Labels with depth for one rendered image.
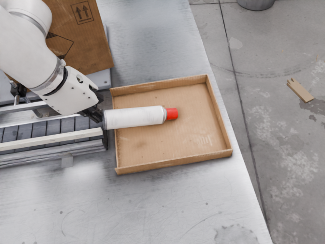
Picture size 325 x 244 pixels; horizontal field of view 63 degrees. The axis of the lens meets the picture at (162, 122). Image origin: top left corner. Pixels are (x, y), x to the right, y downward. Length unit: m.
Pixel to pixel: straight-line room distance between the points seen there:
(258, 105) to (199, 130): 1.18
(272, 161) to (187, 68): 0.99
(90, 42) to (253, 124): 1.26
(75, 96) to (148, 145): 0.25
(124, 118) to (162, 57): 0.32
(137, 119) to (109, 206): 0.23
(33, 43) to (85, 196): 0.38
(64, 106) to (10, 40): 0.19
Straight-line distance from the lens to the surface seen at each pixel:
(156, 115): 0.71
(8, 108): 0.75
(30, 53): 0.52
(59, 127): 0.76
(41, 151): 0.75
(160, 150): 0.72
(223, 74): 2.02
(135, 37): 1.01
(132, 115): 0.69
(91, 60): 0.85
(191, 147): 0.72
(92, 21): 0.77
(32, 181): 0.78
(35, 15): 0.55
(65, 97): 0.60
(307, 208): 1.68
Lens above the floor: 1.48
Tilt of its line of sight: 58 degrees down
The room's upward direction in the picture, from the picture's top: 5 degrees counter-clockwise
